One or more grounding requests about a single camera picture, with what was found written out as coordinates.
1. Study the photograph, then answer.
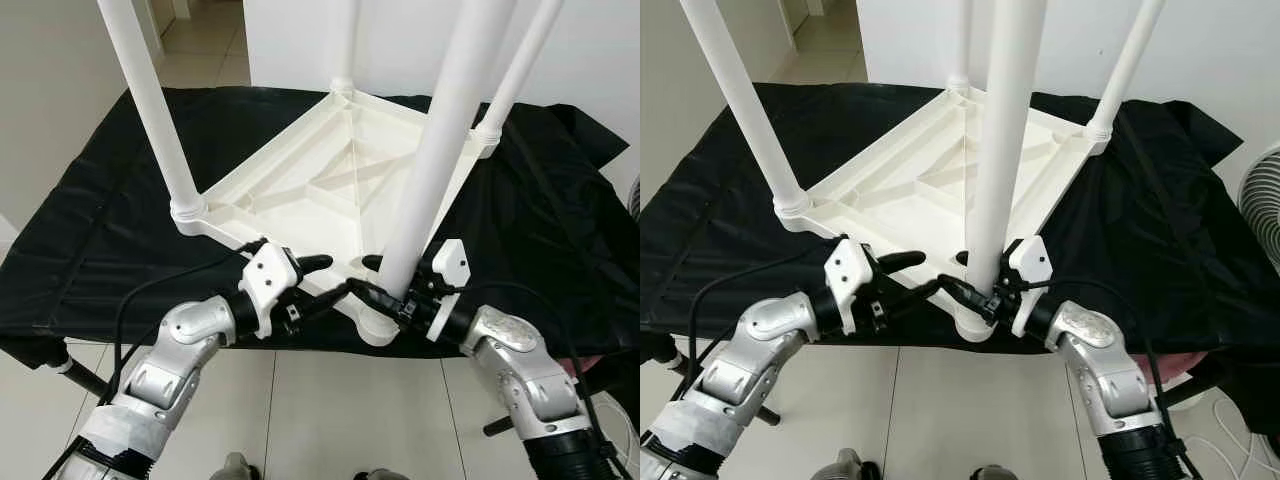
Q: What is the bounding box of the white plastic table top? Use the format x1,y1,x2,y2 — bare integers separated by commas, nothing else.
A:
778,85,1113,343
172,90,501,348

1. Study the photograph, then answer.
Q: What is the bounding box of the white tapered table leg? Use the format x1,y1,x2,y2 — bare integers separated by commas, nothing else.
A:
680,0,811,221
328,0,359,96
472,0,568,149
378,0,519,306
97,0,208,226
1085,0,1166,141
963,0,1049,301
950,0,976,91

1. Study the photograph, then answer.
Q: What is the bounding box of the black table cloth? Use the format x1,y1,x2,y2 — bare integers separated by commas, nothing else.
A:
0,85,641,356
640,82,1280,401

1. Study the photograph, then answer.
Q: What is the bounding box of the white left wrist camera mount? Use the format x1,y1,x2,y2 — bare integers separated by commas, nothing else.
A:
240,240,301,339
823,237,879,336

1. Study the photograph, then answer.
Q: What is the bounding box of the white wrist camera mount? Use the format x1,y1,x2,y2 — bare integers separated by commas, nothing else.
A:
428,238,471,343
1008,235,1053,338
823,237,879,336
240,240,301,339

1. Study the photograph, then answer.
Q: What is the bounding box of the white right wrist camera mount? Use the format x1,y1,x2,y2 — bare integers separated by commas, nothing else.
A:
428,238,471,343
1008,235,1053,338

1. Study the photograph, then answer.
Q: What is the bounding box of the white power cable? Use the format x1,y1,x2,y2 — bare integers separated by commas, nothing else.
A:
1195,395,1280,471
590,395,641,471

